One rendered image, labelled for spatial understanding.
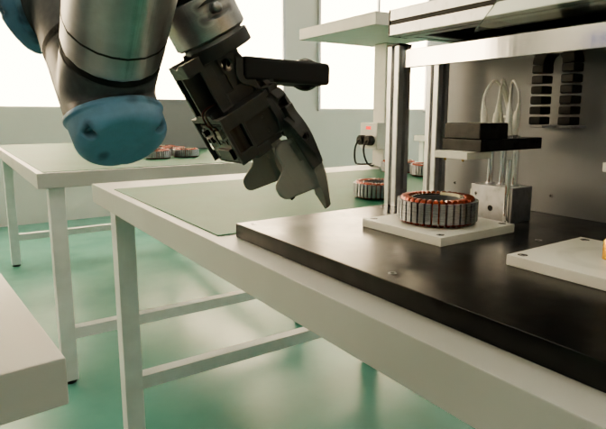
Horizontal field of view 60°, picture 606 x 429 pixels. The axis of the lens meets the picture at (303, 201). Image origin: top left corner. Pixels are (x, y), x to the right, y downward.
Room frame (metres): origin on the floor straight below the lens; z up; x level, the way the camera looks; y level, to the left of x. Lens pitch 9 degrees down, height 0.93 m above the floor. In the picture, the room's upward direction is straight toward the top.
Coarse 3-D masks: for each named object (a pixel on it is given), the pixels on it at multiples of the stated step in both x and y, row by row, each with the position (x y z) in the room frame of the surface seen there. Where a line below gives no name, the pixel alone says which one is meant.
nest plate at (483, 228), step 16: (368, 224) 0.75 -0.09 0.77; (384, 224) 0.72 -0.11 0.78; (400, 224) 0.71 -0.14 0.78; (480, 224) 0.71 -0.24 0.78; (496, 224) 0.71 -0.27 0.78; (512, 224) 0.71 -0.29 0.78; (416, 240) 0.67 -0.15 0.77; (432, 240) 0.64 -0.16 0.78; (448, 240) 0.64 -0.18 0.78; (464, 240) 0.66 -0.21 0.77
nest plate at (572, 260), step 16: (576, 240) 0.62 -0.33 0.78; (592, 240) 0.62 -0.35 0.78; (512, 256) 0.55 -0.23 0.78; (528, 256) 0.55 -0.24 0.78; (544, 256) 0.55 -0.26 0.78; (560, 256) 0.55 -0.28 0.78; (576, 256) 0.55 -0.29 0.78; (592, 256) 0.55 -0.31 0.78; (544, 272) 0.52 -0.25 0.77; (560, 272) 0.50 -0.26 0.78; (576, 272) 0.49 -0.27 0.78; (592, 272) 0.49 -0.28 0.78
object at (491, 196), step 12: (480, 192) 0.82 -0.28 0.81; (492, 192) 0.80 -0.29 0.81; (516, 192) 0.78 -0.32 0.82; (528, 192) 0.80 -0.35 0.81; (480, 204) 0.82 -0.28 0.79; (492, 204) 0.80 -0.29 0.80; (516, 204) 0.78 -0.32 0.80; (528, 204) 0.80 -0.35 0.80; (480, 216) 0.82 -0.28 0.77; (492, 216) 0.80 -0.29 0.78; (516, 216) 0.78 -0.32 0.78; (528, 216) 0.80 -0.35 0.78
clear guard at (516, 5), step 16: (512, 0) 0.50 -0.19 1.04; (528, 0) 0.49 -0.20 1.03; (544, 0) 0.47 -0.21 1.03; (560, 0) 0.45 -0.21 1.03; (576, 0) 0.44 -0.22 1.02; (592, 0) 0.43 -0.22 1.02; (496, 16) 0.50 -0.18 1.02; (512, 16) 0.48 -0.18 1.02; (528, 16) 0.47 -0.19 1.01; (544, 16) 0.45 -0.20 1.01; (560, 16) 0.44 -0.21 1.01; (576, 16) 0.43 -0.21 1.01; (592, 16) 0.42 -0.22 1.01; (480, 32) 0.50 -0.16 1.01
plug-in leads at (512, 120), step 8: (496, 80) 0.84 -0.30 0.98; (504, 80) 0.84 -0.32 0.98; (512, 80) 0.83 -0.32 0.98; (488, 88) 0.83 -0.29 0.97; (504, 88) 0.83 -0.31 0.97; (512, 88) 0.80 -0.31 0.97; (504, 96) 0.84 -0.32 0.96; (520, 104) 0.81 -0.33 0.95; (496, 112) 0.80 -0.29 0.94; (512, 112) 0.79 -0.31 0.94; (520, 112) 0.81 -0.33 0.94; (496, 120) 0.80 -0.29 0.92; (512, 120) 0.79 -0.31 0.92; (512, 128) 0.81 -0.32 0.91; (512, 136) 0.78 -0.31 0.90
